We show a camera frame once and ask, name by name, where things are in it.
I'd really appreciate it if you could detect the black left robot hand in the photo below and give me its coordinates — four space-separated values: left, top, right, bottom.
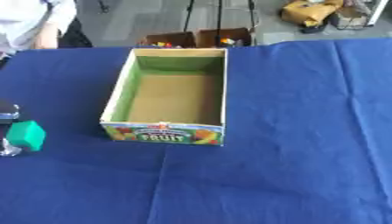
0 99 31 158

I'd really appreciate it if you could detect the green block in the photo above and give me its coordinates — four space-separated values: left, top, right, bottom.
4 120 48 152

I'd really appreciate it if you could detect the cardboard box with green inside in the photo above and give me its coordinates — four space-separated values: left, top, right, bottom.
98 47 230 146

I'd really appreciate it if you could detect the brown cardboard box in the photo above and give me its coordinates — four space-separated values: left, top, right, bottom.
142 31 200 49
194 27 256 48

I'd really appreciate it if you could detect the person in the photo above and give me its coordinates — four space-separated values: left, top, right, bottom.
0 0 80 60

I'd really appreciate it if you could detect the black tripod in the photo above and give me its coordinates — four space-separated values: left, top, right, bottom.
182 0 259 47

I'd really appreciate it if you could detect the yellow bag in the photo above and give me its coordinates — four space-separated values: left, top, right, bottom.
278 0 347 28

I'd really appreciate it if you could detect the brown bag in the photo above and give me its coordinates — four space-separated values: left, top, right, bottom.
331 0 374 31

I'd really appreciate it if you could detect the white post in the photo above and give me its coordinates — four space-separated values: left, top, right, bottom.
364 0 392 28

